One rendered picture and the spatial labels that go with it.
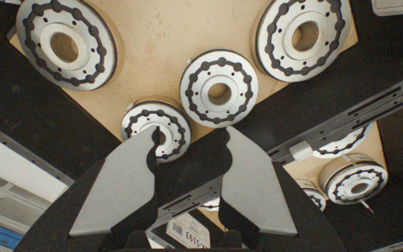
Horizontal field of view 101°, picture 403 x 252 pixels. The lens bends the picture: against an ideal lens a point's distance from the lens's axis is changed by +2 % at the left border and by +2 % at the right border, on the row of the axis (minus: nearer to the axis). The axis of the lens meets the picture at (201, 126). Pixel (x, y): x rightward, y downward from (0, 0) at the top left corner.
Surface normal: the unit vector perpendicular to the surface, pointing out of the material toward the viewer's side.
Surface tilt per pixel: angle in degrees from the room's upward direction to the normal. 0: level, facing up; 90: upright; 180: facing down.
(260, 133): 90
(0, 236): 90
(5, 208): 0
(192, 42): 0
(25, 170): 0
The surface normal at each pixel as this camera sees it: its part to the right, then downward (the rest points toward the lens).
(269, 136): -0.58, -0.71
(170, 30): 0.02, 0.47
